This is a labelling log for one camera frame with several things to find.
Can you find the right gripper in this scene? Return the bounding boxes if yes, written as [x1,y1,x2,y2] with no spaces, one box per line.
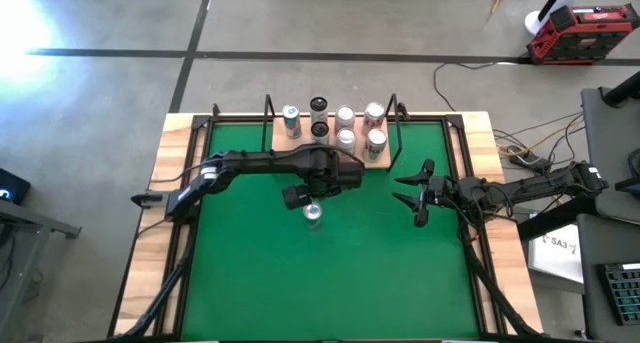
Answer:
[391,158,461,229]

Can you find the small silver beverage can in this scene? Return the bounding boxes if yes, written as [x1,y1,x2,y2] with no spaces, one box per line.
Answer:
[302,201,325,231]

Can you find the silver Diet Coke can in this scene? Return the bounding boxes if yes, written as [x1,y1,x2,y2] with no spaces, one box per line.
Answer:
[363,101,386,132]
[364,128,389,163]

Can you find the white Celsius can black lid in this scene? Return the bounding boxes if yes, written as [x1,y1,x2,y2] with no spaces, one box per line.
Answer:
[310,121,331,147]
[308,96,330,124]

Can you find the blue silver Red Bull can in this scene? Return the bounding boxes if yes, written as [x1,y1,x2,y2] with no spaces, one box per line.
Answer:
[282,104,303,140]

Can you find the white beverage can silver lid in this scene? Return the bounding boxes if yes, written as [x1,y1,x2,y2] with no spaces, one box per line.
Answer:
[334,105,356,132]

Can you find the white paper sign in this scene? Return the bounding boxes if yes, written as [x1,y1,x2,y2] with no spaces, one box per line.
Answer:
[527,222,586,285]

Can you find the grey desk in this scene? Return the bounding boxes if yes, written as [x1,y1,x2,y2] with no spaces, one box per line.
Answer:
[579,71,640,225]
[577,213,640,342]

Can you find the black keyboard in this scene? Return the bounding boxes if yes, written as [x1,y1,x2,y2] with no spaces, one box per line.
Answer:
[598,261,640,327]

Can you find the red black toolbox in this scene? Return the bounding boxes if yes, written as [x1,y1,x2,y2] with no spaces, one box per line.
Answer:
[525,2,640,66]

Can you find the white floor stand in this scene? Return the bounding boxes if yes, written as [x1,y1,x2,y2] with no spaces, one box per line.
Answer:
[523,0,594,36]

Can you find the black electronic device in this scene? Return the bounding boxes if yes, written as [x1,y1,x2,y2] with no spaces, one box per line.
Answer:
[0,166,32,207]

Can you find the wooden shelf black metal frame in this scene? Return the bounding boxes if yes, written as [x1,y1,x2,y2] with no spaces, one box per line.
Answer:
[259,92,406,172]

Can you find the black table frame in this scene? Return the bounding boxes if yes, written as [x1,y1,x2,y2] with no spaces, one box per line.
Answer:
[164,111,501,340]

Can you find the floor cables with power strip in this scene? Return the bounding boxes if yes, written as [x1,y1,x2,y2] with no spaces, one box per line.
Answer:
[492,111,586,173]

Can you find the black floor cable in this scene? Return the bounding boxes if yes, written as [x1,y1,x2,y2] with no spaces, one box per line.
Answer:
[431,61,524,113]

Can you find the black diagonal frame strut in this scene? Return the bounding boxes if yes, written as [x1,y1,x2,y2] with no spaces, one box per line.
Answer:
[107,222,201,340]
[459,222,544,340]

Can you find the yellow hanging cable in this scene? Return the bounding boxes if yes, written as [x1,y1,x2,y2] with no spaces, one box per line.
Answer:
[485,0,507,25]

